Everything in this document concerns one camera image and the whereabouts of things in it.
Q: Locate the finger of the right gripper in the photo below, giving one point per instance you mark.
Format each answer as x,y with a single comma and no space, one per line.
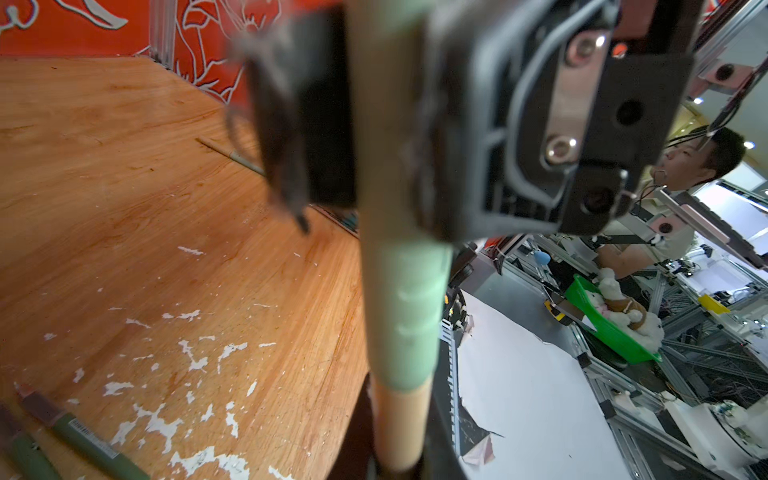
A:
296,76

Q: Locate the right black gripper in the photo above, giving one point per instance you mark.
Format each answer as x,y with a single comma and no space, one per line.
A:
542,116

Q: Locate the dark green pen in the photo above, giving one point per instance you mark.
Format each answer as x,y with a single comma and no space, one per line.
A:
78,437

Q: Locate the person in background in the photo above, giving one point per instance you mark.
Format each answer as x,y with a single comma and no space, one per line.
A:
697,161

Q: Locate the green plastic bin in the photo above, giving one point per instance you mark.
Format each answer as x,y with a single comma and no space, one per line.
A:
605,330

